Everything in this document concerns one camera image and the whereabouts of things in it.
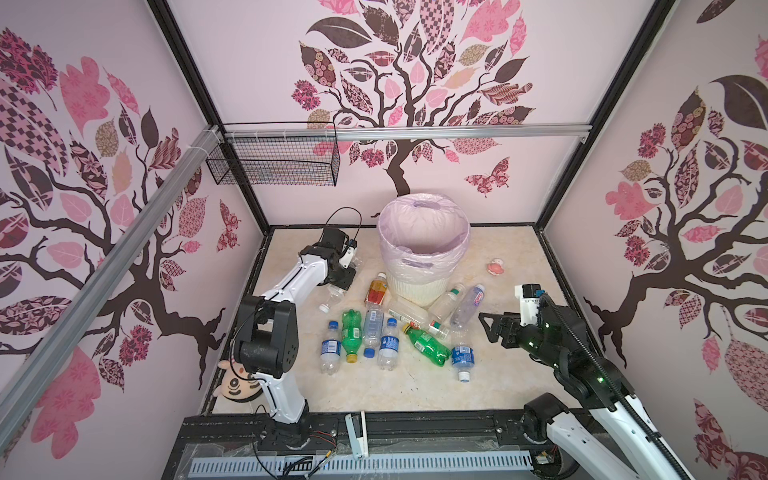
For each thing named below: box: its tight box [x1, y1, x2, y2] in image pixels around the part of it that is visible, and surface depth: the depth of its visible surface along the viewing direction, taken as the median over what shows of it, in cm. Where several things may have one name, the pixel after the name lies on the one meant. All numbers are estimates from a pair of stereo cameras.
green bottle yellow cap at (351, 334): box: [341, 309, 362, 364], surface depth 87 cm
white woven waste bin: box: [387, 274, 452, 307], surface depth 93 cm
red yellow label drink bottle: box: [364, 272, 389, 307], surface depth 97 cm
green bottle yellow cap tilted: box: [402, 323, 452, 367], surface depth 85 cm
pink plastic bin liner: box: [377, 193, 471, 284], surface depth 90 cm
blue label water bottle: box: [320, 320, 342, 376], surface depth 85 cm
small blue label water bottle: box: [378, 317, 400, 371], surface depth 86 cm
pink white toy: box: [487, 258, 504, 275], surface depth 108 cm
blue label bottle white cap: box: [451, 345, 475, 383], surface depth 83 cm
